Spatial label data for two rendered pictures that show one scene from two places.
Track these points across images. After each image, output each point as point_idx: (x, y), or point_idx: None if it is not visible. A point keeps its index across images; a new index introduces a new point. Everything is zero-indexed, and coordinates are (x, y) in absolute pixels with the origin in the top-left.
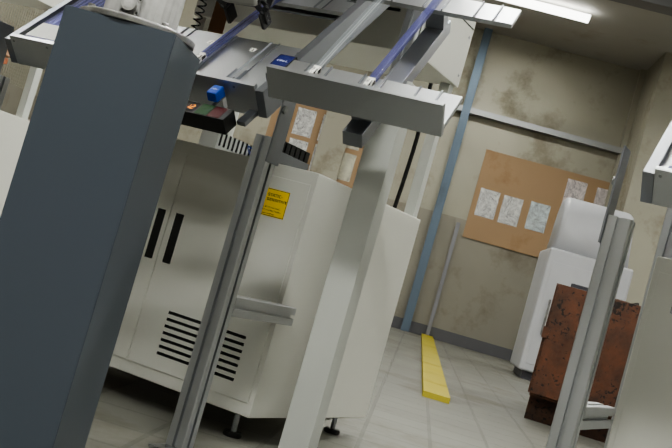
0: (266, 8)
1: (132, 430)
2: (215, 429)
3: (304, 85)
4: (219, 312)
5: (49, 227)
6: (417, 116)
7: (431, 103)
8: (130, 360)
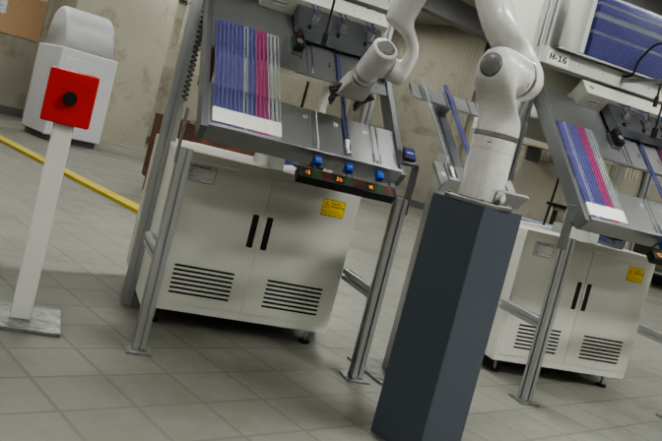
0: (365, 102)
1: (315, 370)
2: (291, 340)
3: None
4: (381, 301)
5: (469, 329)
6: (512, 202)
7: (524, 197)
8: (241, 313)
